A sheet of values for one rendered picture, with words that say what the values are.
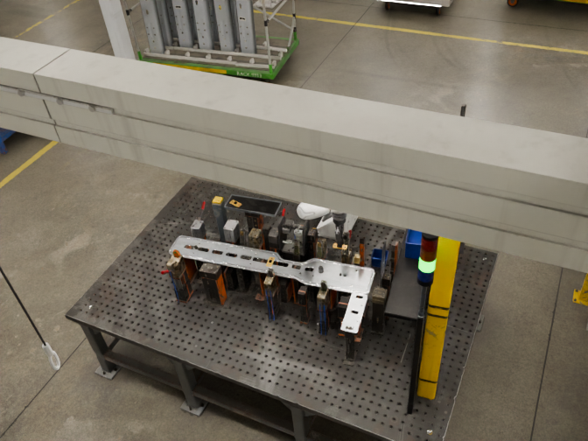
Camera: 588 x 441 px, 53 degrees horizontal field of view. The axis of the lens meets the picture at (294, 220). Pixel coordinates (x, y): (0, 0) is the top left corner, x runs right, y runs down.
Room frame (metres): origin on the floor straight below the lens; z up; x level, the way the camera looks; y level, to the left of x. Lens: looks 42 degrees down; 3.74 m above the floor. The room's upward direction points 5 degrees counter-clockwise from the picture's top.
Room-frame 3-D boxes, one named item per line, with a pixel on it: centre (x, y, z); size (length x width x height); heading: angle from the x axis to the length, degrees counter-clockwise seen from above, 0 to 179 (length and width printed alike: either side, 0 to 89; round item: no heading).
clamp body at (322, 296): (2.33, -0.13, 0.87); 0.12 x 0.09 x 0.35; 159
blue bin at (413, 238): (2.68, -0.80, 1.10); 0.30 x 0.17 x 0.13; 161
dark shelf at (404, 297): (2.52, -0.73, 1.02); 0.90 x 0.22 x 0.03; 159
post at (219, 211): (3.16, 0.51, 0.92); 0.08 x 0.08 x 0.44; 69
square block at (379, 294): (2.28, -0.46, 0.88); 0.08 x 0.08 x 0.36; 69
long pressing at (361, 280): (2.67, 0.20, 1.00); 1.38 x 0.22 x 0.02; 69
